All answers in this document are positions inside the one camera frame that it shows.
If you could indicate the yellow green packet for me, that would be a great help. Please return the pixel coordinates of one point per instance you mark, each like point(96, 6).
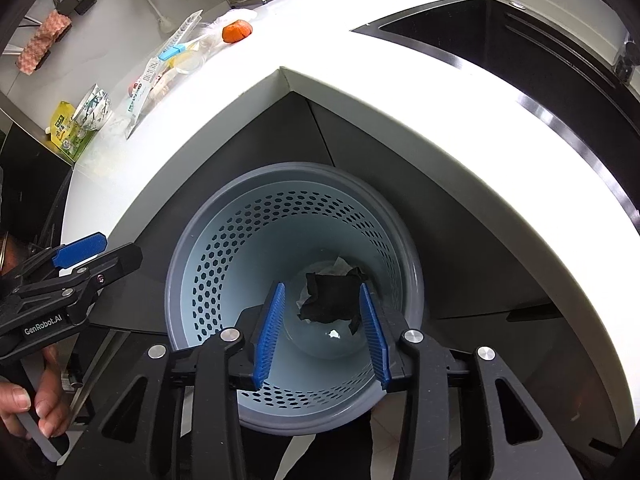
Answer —
point(65, 130)

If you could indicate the white green-print snack packet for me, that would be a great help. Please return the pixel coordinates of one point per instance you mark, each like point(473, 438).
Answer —
point(142, 95)

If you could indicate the blue plastic clip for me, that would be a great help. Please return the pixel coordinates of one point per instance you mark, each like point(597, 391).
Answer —
point(171, 53)

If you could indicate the orange peel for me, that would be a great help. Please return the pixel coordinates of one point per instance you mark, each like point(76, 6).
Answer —
point(236, 31)

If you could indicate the beige snack wrapper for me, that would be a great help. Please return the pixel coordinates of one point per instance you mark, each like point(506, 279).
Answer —
point(162, 85)

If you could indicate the crumpled white green packet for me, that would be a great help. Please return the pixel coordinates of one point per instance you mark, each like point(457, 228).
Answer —
point(92, 107)

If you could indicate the clear blister pack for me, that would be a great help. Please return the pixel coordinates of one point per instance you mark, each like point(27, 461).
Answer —
point(182, 27)

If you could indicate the black crumpled wrapper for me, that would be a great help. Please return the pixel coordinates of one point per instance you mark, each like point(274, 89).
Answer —
point(330, 295)

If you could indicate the grey perforated trash bin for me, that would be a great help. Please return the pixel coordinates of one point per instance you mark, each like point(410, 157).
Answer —
point(225, 240)

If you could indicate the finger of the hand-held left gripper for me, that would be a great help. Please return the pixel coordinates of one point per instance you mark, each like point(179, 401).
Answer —
point(120, 260)
point(80, 250)

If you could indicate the black kitchen sink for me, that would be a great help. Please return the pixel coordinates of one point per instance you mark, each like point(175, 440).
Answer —
point(525, 60)

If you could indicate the pink patterned dishcloth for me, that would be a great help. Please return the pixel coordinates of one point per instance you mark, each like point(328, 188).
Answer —
point(42, 42)

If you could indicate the white dish brush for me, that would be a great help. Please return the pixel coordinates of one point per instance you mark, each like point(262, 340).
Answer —
point(162, 22)

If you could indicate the person's left hand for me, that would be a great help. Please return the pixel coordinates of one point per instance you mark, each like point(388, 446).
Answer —
point(52, 405)

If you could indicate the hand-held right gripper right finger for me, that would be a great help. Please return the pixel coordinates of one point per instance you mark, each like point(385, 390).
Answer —
point(372, 332)

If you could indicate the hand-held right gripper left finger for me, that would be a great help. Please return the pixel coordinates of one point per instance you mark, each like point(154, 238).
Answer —
point(270, 332)

